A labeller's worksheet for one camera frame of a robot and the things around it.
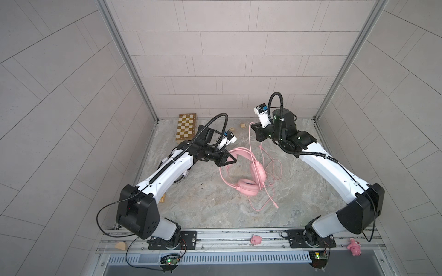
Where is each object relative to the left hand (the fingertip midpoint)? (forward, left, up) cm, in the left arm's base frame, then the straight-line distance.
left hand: (238, 158), depth 73 cm
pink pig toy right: (-30, -47, -17) cm, 58 cm away
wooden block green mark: (+34, +2, -20) cm, 39 cm away
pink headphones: (-11, -4, -4) cm, 12 cm away
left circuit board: (-35, +26, -16) cm, 46 cm away
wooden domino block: (-11, +35, -18) cm, 41 cm away
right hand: (+13, -6, +7) cm, 16 cm away
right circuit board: (-34, -32, -20) cm, 51 cm away
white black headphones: (0, +27, -17) cm, 32 cm away
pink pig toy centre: (-28, -7, -18) cm, 34 cm away
